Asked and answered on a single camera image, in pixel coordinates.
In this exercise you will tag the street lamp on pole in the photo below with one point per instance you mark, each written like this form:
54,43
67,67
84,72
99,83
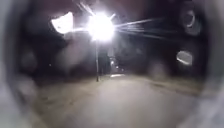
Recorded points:
100,27

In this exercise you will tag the grass verge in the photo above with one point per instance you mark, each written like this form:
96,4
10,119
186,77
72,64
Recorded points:
166,85
63,87

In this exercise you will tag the grey paved path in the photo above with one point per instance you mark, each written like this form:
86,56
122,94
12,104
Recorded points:
113,106

